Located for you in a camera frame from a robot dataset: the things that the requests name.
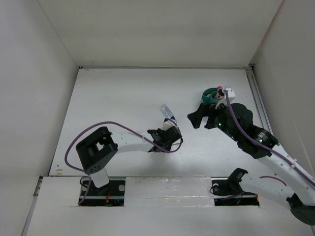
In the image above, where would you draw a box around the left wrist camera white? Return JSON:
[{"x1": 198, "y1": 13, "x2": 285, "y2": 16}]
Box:
[{"x1": 161, "y1": 118, "x2": 178, "y2": 131}]

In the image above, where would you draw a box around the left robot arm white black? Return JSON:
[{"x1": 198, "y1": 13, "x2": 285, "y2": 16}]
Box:
[{"x1": 76, "y1": 126, "x2": 182, "y2": 195}]

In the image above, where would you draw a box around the teal round compartment organizer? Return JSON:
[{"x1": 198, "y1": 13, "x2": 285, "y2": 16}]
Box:
[{"x1": 200, "y1": 88, "x2": 220, "y2": 104}]

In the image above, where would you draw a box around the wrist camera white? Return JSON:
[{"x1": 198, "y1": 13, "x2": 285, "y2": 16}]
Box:
[
  {"x1": 215, "y1": 86, "x2": 236, "y2": 109},
  {"x1": 161, "y1": 118, "x2": 178, "y2": 131}
]

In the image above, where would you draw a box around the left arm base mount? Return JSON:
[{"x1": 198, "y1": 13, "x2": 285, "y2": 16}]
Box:
[{"x1": 78, "y1": 177, "x2": 126, "y2": 207}]

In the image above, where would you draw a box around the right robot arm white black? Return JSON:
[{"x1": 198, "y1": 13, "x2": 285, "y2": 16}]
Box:
[{"x1": 188, "y1": 103, "x2": 315, "y2": 226}]

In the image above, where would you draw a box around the aluminium rail right side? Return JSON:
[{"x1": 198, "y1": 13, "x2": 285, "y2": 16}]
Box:
[{"x1": 246, "y1": 63, "x2": 287, "y2": 173}]

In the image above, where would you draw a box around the clear glue bottle blue cap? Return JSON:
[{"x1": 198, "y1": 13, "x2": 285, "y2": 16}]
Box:
[{"x1": 160, "y1": 104, "x2": 177, "y2": 123}]

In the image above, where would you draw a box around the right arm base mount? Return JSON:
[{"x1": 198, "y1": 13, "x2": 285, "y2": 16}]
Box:
[{"x1": 209, "y1": 168, "x2": 260, "y2": 207}]

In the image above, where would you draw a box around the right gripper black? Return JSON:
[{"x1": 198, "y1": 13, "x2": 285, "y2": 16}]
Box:
[{"x1": 188, "y1": 99, "x2": 240, "y2": 142}]

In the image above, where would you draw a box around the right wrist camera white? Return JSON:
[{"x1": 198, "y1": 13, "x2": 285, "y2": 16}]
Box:
[{"x1": 215, "y1": 86, "x2": 236, "y2": 109}]

